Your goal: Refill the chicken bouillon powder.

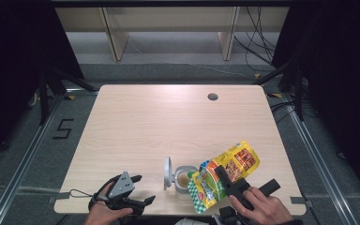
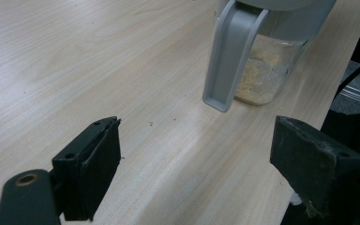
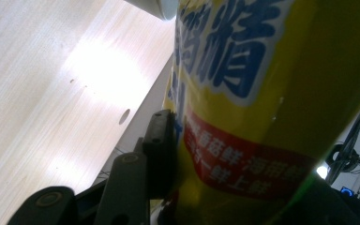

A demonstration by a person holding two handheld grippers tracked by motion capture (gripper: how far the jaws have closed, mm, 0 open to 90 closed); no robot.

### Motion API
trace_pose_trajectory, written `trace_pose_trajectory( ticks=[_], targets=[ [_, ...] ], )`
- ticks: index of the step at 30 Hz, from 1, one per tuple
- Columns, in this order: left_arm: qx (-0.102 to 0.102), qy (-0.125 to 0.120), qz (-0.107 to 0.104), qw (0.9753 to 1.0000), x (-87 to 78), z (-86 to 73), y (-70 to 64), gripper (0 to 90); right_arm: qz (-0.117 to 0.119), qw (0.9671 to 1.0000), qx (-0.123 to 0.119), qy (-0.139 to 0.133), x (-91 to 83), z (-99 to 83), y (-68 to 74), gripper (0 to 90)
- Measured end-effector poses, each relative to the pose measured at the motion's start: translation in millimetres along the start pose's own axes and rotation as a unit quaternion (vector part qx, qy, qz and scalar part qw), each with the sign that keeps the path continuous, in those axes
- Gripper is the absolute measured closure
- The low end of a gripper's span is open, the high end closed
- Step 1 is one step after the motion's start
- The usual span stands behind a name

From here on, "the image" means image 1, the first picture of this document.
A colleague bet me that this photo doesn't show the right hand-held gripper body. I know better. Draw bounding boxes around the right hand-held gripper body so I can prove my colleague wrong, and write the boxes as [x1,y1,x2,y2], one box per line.
[212,178,281,225]

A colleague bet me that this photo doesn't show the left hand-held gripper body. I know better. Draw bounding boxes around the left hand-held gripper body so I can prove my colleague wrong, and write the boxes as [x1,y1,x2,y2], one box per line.
[105,171,147,217]

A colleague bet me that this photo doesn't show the yellow spout pouch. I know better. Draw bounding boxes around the yellow spout pouch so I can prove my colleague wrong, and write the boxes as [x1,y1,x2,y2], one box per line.
[187,140,262,215]

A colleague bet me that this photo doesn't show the clear jar with grey lid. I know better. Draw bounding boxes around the clear jar with grey lid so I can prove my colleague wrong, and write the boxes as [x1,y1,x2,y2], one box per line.
[163,156,200,202]

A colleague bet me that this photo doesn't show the person's right hand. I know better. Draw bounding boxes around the person's right hand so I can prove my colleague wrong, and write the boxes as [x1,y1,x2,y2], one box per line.
[228,187,294,225]

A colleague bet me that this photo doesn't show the person's left hand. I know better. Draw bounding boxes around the person's left hand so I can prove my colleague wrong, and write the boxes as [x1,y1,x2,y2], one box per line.
[83,182,134,225]

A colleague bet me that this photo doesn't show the grey tape piece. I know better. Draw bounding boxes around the grey tape piece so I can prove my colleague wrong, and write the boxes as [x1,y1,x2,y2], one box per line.
[290,196,314,208]
[48,191,71,204]

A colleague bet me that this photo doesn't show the grey floor strip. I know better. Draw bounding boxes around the grey floor strip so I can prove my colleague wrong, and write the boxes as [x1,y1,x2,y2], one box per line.
[0,185,60,195]

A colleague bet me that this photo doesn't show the black metal stand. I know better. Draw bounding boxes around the black metal stand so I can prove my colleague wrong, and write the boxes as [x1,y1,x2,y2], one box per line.
[252,57,306,122]
[37,64,99,127]

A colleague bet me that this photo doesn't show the black curtain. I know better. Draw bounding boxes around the black curtain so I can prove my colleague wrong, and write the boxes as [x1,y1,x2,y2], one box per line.
[0,0,85,170]
[271,0,360,207]

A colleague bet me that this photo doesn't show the light wooden shelf unit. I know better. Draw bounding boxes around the light wooden shelf unit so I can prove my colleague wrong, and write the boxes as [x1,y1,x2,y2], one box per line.
[54,6,291,63]

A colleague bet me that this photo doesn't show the black wrist strap loop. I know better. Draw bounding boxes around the black wrist strap loop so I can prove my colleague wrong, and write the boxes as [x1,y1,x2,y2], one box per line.
[68,187,96,200]

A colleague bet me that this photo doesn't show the long aluminium floor rail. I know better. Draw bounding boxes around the long aluminium floor rail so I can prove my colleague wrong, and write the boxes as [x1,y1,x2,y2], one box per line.
[280,93,357,225]
[0,93,65,225]

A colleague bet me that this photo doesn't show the black cable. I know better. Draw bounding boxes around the black cable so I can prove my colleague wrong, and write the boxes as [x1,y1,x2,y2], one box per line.
[245,7,278,65]
[233,35,276,73]
[270,100,296,124]

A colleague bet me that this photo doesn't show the short aluminium rail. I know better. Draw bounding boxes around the short aluminium rail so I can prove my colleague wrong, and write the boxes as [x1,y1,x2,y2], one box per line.
[64,87,99,95]

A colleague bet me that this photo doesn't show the thin white cable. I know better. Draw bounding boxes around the thin white cable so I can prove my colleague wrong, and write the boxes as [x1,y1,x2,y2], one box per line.
[127,37,256,80]

